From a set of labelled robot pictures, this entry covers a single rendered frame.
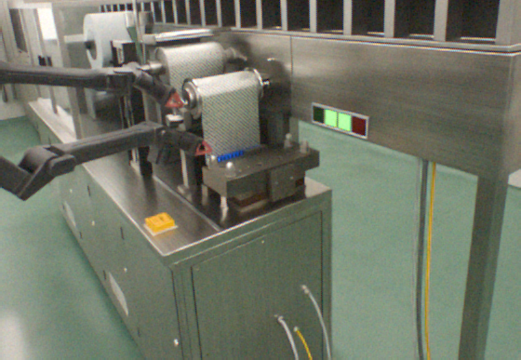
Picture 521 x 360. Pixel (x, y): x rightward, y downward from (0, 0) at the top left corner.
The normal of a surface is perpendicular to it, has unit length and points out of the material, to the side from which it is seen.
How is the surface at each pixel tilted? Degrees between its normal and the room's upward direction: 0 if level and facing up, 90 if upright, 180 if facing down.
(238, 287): 90
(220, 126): 90
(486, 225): 90
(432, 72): 90
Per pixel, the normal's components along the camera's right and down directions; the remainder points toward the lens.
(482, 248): -0.83, 0.22
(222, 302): 0.56, 0.22
